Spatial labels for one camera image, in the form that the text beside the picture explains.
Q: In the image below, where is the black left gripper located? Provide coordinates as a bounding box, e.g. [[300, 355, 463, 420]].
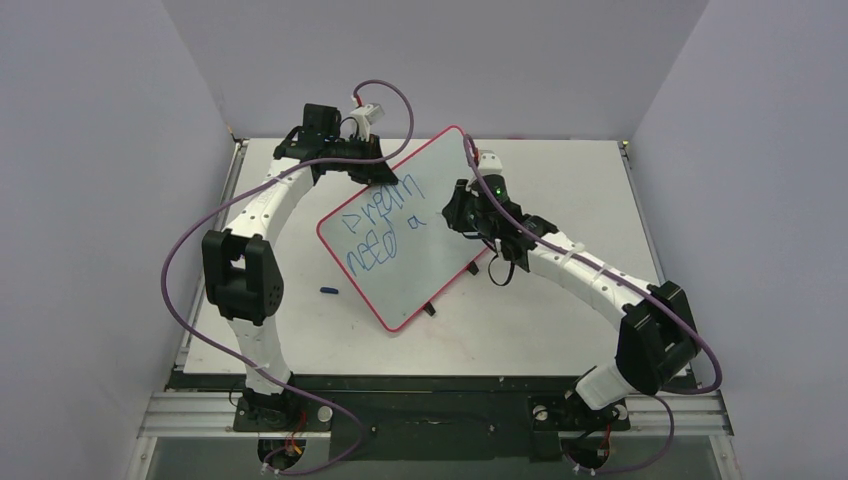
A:
[[326, 134, 398, 187]]

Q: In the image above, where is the red-framed whiteboard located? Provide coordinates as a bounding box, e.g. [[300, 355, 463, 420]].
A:
[[316, 126, 486, 332]]

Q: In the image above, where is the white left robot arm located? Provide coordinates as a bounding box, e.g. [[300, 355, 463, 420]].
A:
[[201, 103, 398, 430]]

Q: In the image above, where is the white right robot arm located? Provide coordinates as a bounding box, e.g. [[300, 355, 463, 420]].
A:
[[442, 174, 701, 427]]

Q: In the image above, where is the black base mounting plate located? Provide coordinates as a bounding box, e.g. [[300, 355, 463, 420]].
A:
[[165, 372, 697, 463]]

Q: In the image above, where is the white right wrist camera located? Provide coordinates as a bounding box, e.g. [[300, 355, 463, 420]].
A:
[[476, 150, 503, 177]]

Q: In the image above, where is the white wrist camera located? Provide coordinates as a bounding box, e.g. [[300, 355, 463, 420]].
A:
[[476, 150, 503, 177], [350, 103, 384, 141]]

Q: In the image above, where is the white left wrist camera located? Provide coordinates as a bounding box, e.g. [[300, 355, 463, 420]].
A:
[[350, 103, 384, 141]]

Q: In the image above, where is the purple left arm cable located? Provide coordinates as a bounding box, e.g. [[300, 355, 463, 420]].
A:
[[160, 79, 416, 478]]

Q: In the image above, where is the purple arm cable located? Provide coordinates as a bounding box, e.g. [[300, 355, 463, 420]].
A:
[[160, 79, 416, 478], [462, 134, 723, 475]]

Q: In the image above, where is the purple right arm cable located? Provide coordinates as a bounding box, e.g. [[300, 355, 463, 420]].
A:
[[462, 134, 723, 475]]

